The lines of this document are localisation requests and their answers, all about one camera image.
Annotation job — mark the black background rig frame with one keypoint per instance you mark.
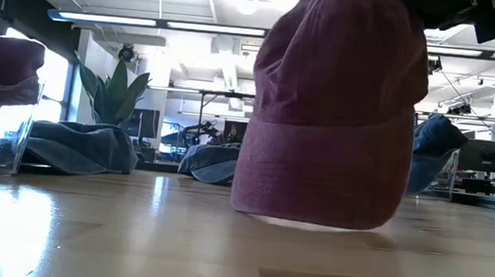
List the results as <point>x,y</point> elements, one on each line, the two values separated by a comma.
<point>229,94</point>

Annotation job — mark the long ceiling light strip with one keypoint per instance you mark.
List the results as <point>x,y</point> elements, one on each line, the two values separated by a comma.
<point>106,19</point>
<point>458,52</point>

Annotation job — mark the maroon baseball cap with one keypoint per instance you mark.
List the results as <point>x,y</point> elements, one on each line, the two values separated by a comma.
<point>0,70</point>
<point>327,140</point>

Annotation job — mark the black computer monitor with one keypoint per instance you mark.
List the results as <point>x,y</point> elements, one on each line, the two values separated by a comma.
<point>142,122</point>
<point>484,155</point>
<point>235,131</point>

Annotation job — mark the black aluminium table frame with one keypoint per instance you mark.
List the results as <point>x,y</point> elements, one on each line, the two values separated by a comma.
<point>159,167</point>

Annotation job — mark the black background desk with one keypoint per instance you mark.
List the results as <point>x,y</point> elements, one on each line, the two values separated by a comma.
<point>491,186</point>

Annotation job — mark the black ceiling camera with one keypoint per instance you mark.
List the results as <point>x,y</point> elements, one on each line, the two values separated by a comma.
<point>460,108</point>
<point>126,52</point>
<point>434,65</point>

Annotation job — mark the green snake plant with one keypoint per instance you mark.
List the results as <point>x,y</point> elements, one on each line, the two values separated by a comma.
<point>115,97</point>

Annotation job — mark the clear plastic bin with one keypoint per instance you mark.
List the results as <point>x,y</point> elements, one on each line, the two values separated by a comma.
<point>3,154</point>
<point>445,180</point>

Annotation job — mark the blue denim baseball cap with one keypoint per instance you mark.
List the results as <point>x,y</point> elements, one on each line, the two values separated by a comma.
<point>210,162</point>
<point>83,147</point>
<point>435,135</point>

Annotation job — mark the round white pendant lamp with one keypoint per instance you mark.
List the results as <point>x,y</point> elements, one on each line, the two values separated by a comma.
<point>247,3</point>

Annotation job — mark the black background robot arm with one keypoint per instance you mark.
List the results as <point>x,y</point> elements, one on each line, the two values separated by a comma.
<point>199,131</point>

